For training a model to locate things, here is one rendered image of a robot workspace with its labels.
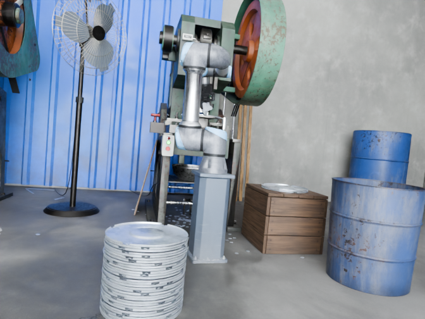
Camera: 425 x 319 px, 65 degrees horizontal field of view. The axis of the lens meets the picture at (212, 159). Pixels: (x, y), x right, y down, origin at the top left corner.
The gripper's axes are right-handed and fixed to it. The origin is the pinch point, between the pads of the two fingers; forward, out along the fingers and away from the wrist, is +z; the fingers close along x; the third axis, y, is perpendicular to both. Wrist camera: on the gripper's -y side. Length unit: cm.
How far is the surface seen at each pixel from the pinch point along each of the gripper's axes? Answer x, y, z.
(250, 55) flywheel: 52, 12, -34
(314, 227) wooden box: -16, 79, 61
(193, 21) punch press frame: 24, -18, -60
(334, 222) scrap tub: -40, 94, 41
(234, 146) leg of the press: 5.2, 18.6, 23.4
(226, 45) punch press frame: 35, 1, -42
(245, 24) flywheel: 77, -3, -57
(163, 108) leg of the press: 23, -54, 3
